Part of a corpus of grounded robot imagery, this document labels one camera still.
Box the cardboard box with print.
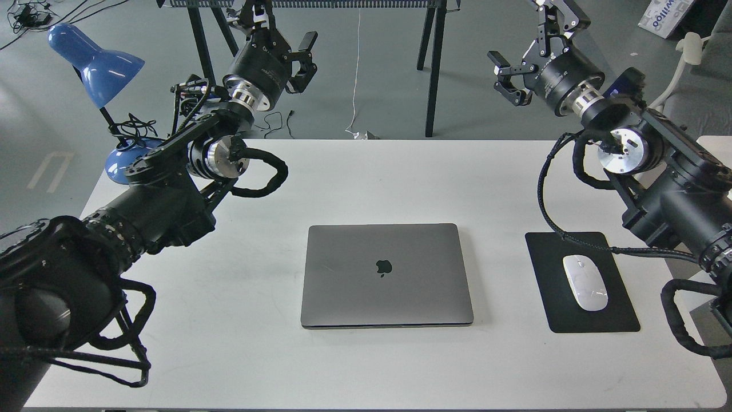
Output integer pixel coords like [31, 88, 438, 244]
[638, 0, 696, 39]

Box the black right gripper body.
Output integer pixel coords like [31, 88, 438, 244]
[529, 43, 606, 117]

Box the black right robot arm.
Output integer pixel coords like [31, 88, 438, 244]
[487, 1, 731, 358]

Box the blue desk lamp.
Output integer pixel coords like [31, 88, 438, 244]
[48, 23, 163, 185]

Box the white hanging cable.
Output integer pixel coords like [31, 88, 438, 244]
[345, 8, 380, 141]

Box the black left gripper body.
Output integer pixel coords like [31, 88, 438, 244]
[223, 29, 292, 112]

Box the white computer mouse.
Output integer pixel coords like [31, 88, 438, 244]
[562, 255, 608, 311]

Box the black right gripper side finger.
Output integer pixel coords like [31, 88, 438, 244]
[487, 50, 540, 106]

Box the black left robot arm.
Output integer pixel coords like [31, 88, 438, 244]
[2, 1, 318, 411]

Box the black trestle table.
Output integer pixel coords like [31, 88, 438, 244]
[157, 1, 448, 137]

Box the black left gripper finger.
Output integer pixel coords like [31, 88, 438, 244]
[226, 1, 276, 38]

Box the black cable bundle on floor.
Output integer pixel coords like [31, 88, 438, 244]
[0, 0, 132, 52]

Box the black mouse pad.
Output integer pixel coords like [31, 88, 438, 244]
[524, 232, 641, 333]

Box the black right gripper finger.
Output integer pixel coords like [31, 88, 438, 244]
[523, 1, 591, 58]

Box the grey laptop computer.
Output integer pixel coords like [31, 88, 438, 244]
[300, 223, 474, 329]

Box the white chair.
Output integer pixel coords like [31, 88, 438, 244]
[652, 1, 731, 139]

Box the white side table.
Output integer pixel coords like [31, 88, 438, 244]
[697, 136, 731, 209]

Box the black left gripper side finger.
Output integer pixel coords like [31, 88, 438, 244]
[286, 31, 319, 94]

